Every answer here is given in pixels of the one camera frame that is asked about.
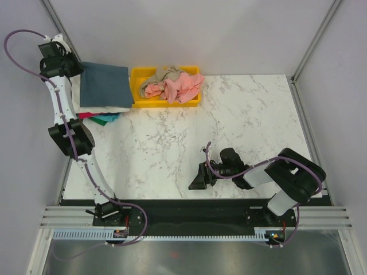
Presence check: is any beige t-shirt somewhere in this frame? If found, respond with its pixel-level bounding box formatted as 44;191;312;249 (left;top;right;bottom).
139;65;184;99

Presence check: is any right aluminium post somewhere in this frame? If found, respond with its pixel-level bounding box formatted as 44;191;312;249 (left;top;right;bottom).
290;0;343;85

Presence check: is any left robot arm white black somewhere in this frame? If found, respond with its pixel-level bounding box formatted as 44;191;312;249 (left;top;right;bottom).
38;41;126;225

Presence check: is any pink t-shirt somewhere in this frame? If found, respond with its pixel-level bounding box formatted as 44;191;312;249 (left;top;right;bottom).
143;72;205;104

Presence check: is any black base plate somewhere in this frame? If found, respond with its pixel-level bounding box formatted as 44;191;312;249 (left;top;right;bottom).
93;199;296;237

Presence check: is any folded white t-shirt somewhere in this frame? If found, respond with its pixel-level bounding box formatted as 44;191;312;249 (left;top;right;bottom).
70;75;131;113

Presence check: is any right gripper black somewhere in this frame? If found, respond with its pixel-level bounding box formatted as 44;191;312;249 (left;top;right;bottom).
188;160;234;190

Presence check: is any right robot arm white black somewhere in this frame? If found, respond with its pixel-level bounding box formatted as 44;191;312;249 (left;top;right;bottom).
188;144;327;226

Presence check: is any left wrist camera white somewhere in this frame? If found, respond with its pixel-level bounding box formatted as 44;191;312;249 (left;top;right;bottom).
44;34;72;53

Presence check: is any folded light blue t-shirt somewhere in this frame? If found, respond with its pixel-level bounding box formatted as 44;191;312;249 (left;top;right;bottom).
94;113;120;122

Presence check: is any folded green t-shirt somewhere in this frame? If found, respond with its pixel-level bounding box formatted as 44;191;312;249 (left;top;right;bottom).
88;117;108;126

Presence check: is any aluminium frame rail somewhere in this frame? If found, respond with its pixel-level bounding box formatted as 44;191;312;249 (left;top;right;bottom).
40;206;352;230

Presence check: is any yellow plastic bin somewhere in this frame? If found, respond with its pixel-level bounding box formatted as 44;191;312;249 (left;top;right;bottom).
130;67;201;108

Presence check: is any white slotted cable duct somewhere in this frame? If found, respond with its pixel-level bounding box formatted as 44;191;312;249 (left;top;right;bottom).
52;227;268;242

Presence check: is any aluminium post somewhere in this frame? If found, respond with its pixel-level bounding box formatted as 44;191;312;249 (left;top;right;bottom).
290;0;343;85
40;1;81;62

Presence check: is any blue-grey t-shirt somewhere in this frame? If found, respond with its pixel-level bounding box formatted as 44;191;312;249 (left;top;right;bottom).
80;62;134;108

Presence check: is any left aluminium post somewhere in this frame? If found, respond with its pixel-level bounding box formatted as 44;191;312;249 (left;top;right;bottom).
40;1;81;62

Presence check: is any folded red t-shirt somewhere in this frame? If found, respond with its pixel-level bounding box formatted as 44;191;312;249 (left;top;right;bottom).
78;112;99;119

